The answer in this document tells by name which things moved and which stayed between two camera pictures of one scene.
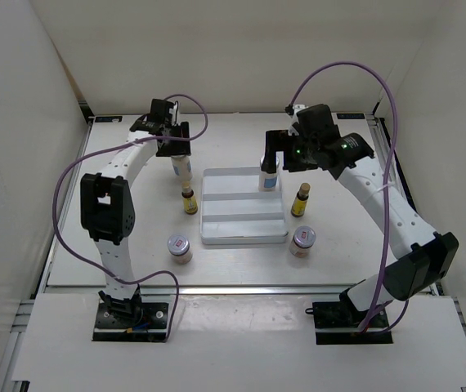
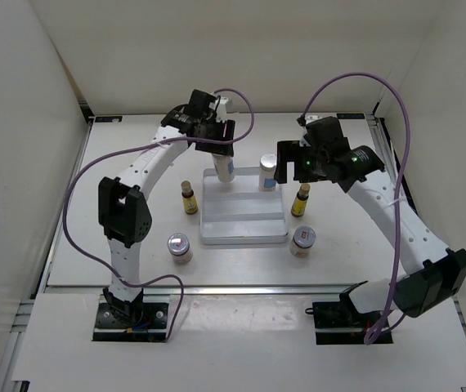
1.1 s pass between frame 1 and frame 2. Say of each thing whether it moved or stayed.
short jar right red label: stayed
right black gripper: moved
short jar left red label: stayed
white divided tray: stayed
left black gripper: moved
